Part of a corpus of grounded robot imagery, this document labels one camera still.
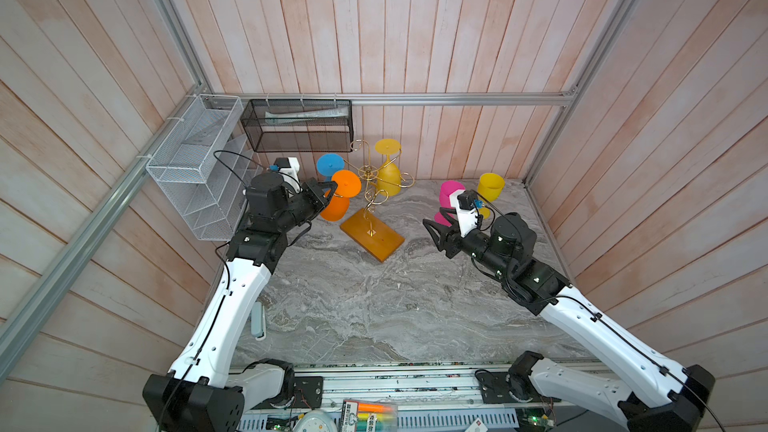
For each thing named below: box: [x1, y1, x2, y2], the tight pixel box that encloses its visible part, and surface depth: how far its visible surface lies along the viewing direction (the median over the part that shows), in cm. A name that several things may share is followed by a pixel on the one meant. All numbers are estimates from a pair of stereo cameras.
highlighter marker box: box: [340, 400, 398, 432], surface depth 70 cm
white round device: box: [292, 409, 338, 432], surface depth 69 cm
